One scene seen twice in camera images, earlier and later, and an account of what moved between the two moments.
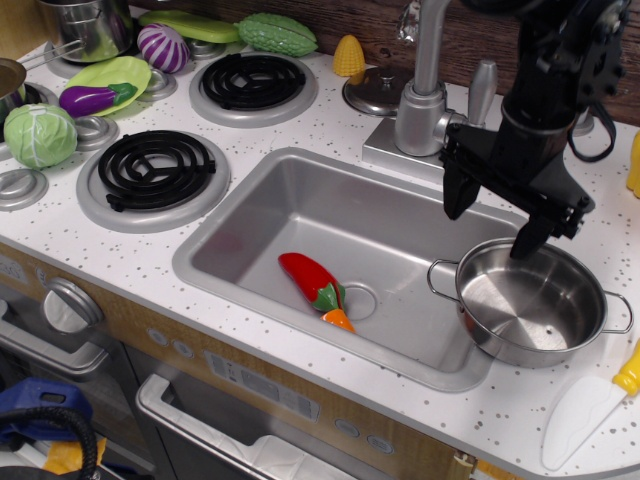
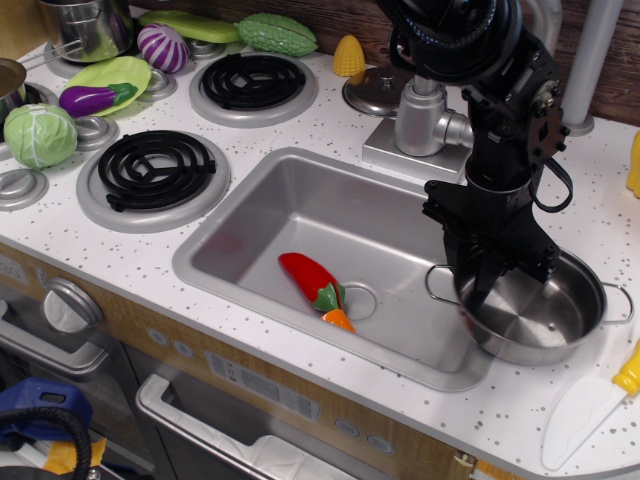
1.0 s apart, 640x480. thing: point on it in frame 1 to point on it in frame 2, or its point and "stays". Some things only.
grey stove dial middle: x=94 y=132 stays
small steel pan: x=534 y=312 stays
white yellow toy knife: x=581 y=406 stays
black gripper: x=525 y=158 to x=497 y=226
